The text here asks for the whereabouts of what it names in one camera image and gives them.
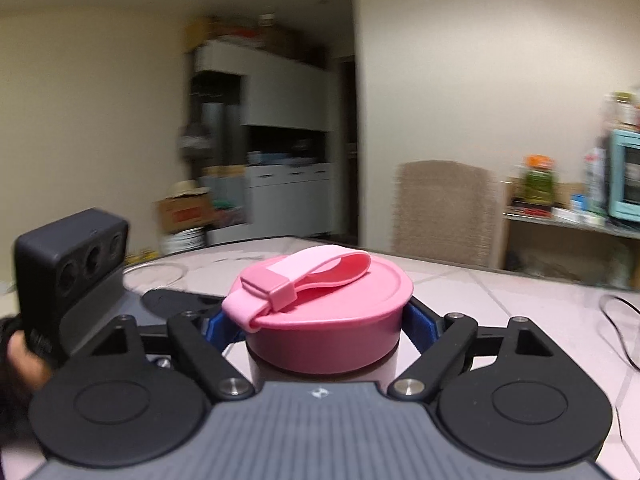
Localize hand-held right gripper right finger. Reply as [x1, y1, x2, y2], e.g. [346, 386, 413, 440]
[387, 304, 559, 403]

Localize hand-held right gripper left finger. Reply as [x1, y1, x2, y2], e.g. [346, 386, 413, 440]
[91, 309, 254, 403]

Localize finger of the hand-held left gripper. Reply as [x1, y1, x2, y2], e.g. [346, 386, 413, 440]
[142, 287, 226, 319]

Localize pink bottle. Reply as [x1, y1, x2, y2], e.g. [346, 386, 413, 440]
[249, 345, 402, 392]

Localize pink bottle cap with strap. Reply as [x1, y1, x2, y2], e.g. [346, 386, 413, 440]
[221, 247, 415, 376]

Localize green packaged bottle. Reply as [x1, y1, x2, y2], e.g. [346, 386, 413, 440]
[519, 155, 559, 207]

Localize person's left hand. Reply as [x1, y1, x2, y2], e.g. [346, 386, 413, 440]
[7, 331, 55, 394]

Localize stack of white plates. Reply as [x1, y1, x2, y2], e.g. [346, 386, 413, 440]
[161, 227, 207, 257]

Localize cardboard box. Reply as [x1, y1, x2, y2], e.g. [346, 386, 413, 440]
[156, 195, 217, 235]

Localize straw hat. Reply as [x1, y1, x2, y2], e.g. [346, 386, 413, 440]
[166, 179, 210, 199]

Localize beige chair back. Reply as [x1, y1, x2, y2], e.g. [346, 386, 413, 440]
[392, 159, 504, 269]

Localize wooden side shelf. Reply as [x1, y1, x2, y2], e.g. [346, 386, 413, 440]
[501, 209, 640, 289]

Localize white kitchen cabinet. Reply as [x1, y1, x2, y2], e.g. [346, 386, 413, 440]
[189, 41, 337, 242]

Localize white carton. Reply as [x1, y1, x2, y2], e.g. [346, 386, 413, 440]
[584, 147, 609, 214]

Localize light blue toaster oven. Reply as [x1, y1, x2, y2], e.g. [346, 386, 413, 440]
[607, 129, 640, 224]

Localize boxes atop cabinet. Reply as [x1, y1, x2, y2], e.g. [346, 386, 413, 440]
[186, 13, 322, 63]

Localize white cable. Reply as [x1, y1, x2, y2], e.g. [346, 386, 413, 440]
[122, 259, 189, 287]

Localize black cable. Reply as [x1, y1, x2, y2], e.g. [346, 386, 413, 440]
[599, 294, 640, 373]

